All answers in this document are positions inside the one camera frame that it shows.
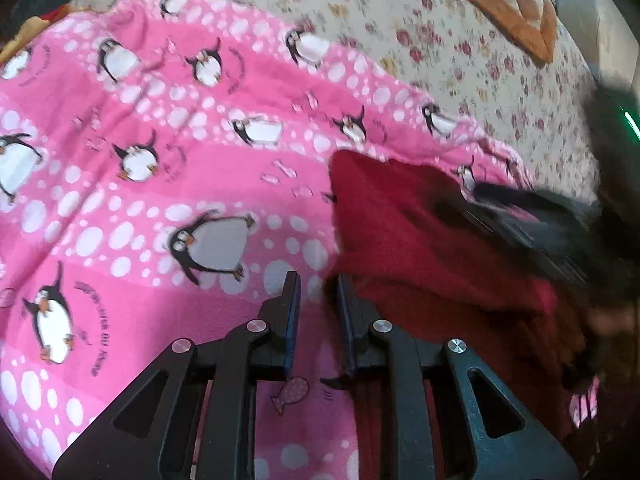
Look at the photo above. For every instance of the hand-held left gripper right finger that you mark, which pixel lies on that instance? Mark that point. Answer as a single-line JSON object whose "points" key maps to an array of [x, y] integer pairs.
{"points": [[345, 320]]}

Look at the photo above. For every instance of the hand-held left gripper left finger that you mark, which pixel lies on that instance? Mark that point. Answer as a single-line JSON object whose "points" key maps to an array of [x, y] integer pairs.
{"points": [[294, 317]]}

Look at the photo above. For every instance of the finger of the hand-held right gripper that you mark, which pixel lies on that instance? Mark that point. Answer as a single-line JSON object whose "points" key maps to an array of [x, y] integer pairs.
{"points": [[540, 230]]}

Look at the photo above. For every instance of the dark red garment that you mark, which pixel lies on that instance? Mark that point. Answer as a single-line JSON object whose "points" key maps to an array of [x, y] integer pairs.
{"points": [[400, 240]]}

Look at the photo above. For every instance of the pink penguin print blanket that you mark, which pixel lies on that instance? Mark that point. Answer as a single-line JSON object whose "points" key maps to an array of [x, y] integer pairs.
{"points": [[150, 210]]}

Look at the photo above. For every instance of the floral bed sheet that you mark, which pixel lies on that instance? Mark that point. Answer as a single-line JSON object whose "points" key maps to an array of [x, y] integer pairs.
{"points": [[400, 20]]}

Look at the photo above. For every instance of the yellow red printed cloth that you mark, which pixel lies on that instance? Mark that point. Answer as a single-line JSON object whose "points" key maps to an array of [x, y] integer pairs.
{"points": [[30, 30]]}

